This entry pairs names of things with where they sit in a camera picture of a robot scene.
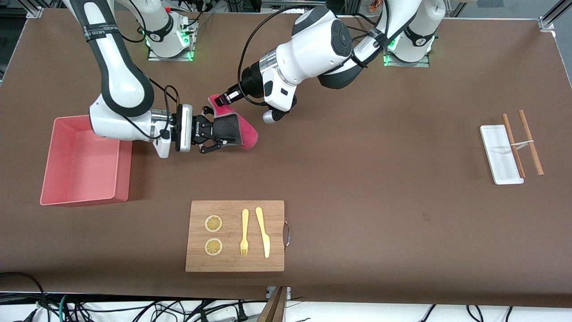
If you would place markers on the aluminium frame corner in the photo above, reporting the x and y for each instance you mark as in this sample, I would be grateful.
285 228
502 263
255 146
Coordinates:
547 23
35 12

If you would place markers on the white power strip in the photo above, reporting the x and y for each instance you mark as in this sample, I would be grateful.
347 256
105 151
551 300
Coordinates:
292 3

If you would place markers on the pink plastic bin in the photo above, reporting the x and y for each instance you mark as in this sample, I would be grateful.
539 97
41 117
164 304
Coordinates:
85 170

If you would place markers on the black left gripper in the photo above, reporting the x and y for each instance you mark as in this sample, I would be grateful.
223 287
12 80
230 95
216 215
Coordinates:
251 81

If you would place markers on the yellow plastic knife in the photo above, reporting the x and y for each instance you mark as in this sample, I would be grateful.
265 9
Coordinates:
264 237

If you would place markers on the yellow plastic fork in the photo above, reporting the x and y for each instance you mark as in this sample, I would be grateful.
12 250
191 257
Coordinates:
245 223

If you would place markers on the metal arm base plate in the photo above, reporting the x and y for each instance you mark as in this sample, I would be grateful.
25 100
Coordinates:
424 64
154 57

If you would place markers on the pink and grey cloth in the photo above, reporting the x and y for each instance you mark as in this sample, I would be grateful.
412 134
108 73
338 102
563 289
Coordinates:
248 134

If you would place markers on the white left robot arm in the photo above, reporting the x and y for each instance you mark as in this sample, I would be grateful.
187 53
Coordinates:
313 40

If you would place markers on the wooden cutting board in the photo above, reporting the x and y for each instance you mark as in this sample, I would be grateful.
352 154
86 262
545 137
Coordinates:
234 264

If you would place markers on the white rack base tray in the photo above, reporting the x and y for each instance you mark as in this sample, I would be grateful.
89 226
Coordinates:
498 156

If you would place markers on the lemon slice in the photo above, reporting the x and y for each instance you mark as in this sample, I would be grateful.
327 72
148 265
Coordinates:
213 223
213 247

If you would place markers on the wooden beam under table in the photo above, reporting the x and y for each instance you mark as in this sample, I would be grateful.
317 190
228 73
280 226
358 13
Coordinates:
272 308

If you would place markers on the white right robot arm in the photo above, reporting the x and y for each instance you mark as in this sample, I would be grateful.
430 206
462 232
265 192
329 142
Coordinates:
116 76

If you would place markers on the wooden chopsticks pair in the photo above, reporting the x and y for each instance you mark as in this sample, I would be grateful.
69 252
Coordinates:
531 143

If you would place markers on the black power plug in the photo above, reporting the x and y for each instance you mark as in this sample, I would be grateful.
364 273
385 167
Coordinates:
241 312

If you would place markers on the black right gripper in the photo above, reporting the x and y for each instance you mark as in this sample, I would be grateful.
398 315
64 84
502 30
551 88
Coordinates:
197 128

